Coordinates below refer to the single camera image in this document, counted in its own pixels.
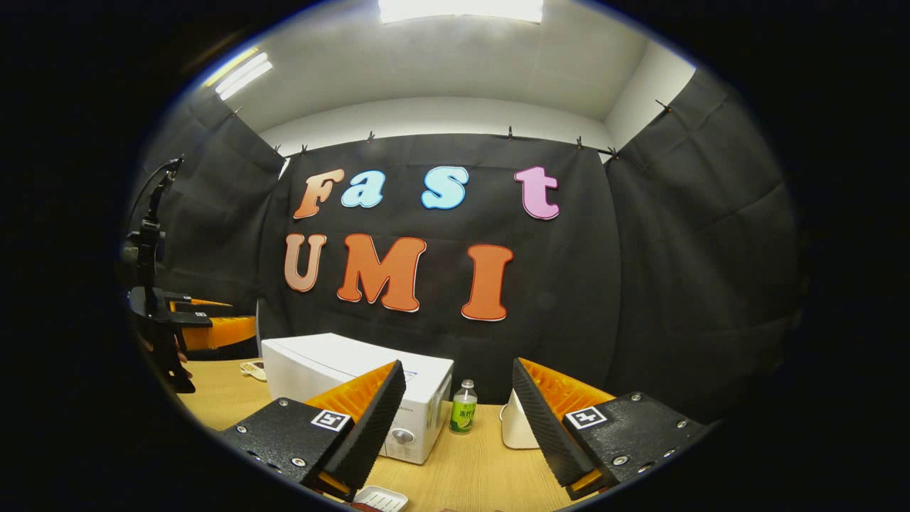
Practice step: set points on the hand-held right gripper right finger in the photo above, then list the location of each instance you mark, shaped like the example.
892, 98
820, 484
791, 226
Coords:
544, 427

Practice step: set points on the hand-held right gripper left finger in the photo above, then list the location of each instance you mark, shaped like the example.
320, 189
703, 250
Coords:
377, 427

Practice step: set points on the green label drink bottle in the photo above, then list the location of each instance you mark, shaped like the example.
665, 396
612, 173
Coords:
463, 412

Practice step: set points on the white divided snack dish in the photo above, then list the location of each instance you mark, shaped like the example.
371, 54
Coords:
254, 370

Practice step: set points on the white microwave oven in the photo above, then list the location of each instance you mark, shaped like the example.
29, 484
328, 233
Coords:
320, 363

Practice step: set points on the white toaster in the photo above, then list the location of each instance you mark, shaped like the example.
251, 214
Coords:
517, 427

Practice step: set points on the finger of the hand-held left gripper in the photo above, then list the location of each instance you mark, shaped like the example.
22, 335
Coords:
227, 333
192, 306

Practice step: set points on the ceiling light panel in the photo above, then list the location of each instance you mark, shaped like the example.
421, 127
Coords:
242, 75
462, 10

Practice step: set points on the white rectangular plate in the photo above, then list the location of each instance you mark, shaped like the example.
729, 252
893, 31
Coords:
389, 496

